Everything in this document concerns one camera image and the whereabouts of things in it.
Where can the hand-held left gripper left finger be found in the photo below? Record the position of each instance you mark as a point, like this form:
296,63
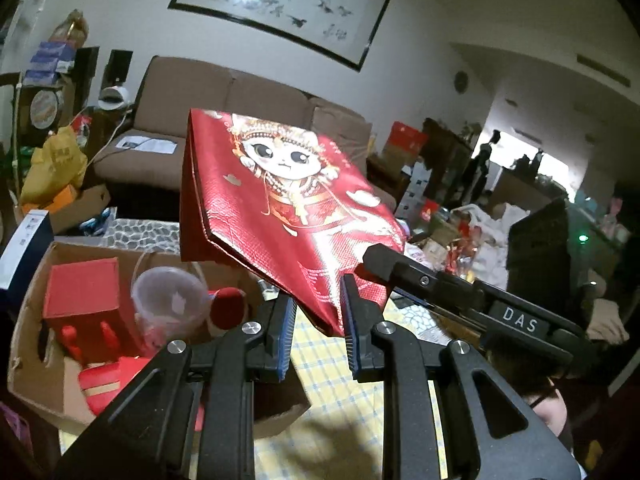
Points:
285,340

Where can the clear plastic cup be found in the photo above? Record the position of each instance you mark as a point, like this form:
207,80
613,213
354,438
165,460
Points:
167,300

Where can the yellow plastic bag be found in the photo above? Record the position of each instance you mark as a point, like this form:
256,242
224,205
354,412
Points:
55,160

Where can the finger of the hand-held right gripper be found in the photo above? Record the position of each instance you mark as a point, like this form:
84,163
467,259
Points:
400,265
415,301

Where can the white round appliance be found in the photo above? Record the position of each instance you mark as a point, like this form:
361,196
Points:
115,97

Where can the open brown carton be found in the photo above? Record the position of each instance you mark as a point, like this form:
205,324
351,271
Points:
80,210

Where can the red square box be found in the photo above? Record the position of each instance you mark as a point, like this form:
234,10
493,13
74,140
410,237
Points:
82,290

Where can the yellow plaid tablecloth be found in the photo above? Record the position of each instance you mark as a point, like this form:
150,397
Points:
325,410

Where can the ceiling air vent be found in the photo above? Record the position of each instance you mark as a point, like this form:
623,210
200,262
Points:
602,70

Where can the red cardboard carton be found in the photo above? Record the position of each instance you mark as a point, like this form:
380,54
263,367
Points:
402,142

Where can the red cartoon gift bag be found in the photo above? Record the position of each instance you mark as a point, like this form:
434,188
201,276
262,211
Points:
280,195

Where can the black cabinet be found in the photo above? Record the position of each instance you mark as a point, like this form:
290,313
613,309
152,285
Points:
540,240

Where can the round decorated tin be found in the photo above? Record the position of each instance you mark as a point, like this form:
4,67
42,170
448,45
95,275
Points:
46,107

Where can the red round plush toy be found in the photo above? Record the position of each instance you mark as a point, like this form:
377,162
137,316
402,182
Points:
227,307

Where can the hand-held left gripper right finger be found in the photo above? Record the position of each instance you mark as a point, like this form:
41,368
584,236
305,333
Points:
350,330

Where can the blue and white box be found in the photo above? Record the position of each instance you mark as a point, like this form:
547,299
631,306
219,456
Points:
25,245

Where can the brown sofa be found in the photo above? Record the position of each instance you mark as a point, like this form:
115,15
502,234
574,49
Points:
200,95

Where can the white papers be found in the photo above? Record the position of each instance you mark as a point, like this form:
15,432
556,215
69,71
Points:
145,144

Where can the brown cardboard box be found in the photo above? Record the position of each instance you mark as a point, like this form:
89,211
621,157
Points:
95,252

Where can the black speaker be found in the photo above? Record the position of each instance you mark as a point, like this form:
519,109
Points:
120,67

